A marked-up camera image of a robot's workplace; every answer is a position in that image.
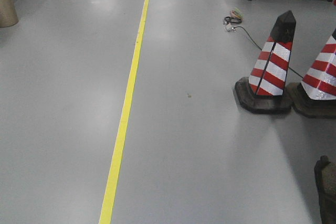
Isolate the red white traffic cone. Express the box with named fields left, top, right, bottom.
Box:
left=235, top=10, right=296, bottom=114

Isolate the white plug with cable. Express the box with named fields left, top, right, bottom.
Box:
left=223, top=7, right=244, bottom=32

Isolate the grey brake pad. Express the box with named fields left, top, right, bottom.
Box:
left=314, top=155, right=335, bottom=223

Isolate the black floor cable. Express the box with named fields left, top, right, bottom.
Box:
left=233, top=25, right=305, bottom=79

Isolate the gold planter pot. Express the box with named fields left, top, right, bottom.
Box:
left=0, top=0, right=18, bottom=28

